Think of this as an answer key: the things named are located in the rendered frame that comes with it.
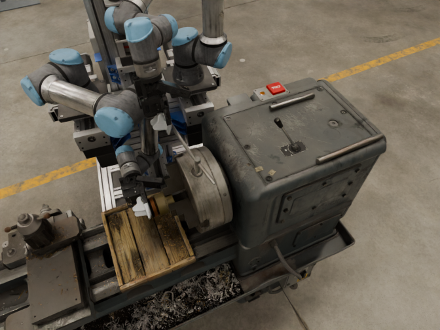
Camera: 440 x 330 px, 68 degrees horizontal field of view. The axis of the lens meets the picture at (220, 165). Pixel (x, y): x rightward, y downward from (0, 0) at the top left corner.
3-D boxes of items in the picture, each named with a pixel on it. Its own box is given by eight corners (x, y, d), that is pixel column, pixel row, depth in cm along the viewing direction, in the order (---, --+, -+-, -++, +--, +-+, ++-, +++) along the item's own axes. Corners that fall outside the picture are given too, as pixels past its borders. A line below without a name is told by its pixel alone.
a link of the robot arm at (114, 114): (55, 84, 139) (154, 119, 117) (26, 103, 131) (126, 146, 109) (41, 58, 130) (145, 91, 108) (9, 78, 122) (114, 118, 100)
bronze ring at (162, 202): (167, 183, 122) (144, 191, 120) (175, 202, 117) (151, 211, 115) (170, 196, 130) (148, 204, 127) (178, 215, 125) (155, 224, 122)
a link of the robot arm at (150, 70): (155, 54, 98) (162, 61, 92) (158, 68, 101) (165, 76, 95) (131, 59, 96) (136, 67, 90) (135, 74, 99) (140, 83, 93)
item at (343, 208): (280, 213, 243) (303, 131, 175) (317, 270, 216) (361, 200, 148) (206, 243, 228) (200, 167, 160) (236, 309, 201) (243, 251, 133)
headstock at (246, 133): (303, 131, 175) (321, 70, 144) (361, 200, 148) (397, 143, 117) (201, 167, 160) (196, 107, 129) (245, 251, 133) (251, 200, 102)
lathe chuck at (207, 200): (192, 172, 147) (192, 132, 120) (220, 235, 134) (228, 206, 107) (174, 179, 145) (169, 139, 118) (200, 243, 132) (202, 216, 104)
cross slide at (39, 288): (68, 210, 138) (64, 204, 135) (86, 306, 114) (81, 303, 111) (26, 224, 134) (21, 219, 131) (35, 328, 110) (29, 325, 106)
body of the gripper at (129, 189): (128, 209, 125) (122, 186, 132) (150, 201, 127) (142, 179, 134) (124, 199, 119) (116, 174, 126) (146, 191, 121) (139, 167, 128)
